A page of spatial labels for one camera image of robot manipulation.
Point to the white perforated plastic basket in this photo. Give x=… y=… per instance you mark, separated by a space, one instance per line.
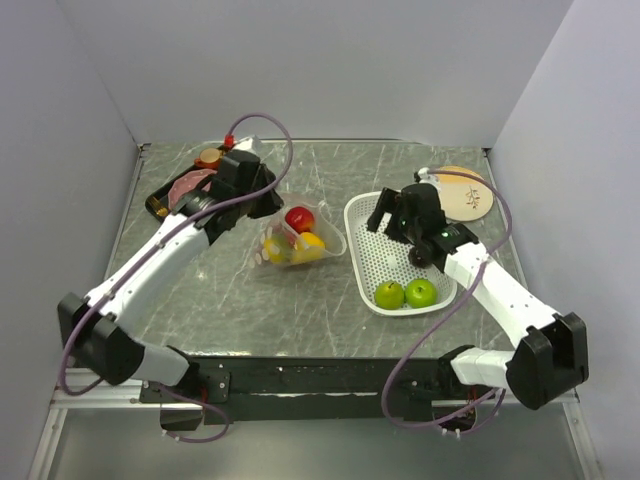
x=377 y=259

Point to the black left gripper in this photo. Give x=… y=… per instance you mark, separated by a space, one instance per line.
x=271 y=206

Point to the black rectangular tray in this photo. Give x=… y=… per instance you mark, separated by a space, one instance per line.
x=162 y=192

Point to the pink polka dot plate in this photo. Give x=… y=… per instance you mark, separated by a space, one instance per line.
x=185 y=184

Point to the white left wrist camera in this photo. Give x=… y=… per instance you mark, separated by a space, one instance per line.
x=251 y=144

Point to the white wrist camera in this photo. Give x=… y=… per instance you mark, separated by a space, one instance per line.
x=251 y=144
x=425 y=176

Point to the yellow pear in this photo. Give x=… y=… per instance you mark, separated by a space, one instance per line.
x=308 y=247

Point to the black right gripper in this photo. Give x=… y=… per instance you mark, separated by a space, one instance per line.
x=389 y=201

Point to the yellow green mango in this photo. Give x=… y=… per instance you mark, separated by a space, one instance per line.
x=281 y=249

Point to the yellow cream round plate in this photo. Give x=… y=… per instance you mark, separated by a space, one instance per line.
x=461 y=198

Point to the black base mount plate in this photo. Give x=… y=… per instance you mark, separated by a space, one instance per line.
x=234 y=389

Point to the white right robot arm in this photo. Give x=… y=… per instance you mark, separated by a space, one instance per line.
x=550 y=355

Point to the green apple right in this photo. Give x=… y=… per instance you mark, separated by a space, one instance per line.
x=421 y=293

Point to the orange cup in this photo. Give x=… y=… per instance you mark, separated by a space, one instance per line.
x=209 y=158

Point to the red apple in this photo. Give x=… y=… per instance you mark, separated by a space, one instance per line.
x=300 y=219

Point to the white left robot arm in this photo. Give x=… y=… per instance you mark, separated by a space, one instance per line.
x=96 y=327

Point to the clear polka dot zip bag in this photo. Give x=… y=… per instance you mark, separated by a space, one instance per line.
x=298 y=234

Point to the gold fork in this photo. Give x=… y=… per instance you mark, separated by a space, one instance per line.
x=158 y=208

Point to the green apple left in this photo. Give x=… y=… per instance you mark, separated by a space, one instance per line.
x=389 y=295

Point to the green apple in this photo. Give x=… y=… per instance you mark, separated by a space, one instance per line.
x=421 y=293
x=389 y=295

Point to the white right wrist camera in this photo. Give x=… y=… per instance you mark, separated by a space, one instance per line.
x=425 y=176

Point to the dark purple mangosteen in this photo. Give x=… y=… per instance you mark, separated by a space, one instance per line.
x=417 y=259

